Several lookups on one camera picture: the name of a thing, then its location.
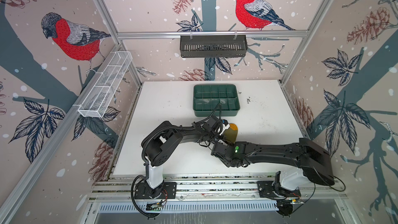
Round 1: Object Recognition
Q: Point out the olive green striped sock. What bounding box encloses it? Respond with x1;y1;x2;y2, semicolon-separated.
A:
223;123;238;144

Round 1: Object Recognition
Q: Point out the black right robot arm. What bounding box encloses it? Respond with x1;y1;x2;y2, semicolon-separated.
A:
211;138;335;191

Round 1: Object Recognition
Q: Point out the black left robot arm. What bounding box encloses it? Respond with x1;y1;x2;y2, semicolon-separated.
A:
131;103;230;201

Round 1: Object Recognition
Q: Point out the green plastic compartment tray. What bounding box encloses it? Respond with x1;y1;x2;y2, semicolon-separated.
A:
192;84;240;117

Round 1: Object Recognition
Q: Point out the aluminium top crossbar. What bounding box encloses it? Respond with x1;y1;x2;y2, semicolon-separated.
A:
117;30;309;40

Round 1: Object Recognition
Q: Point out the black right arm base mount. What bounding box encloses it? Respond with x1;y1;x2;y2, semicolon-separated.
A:
257;171;301;201

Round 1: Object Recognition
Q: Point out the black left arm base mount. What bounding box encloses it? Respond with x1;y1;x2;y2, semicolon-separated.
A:
132;181;177;200

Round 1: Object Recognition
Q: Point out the black hanging wire basket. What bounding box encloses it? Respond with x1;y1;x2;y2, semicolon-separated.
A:
180;35;248;58

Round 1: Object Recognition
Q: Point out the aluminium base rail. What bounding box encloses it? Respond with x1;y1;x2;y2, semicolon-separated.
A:
87;173;348;202

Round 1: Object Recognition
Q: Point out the white wire mesh shelf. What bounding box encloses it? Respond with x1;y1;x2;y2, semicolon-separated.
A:
78;51;132;118

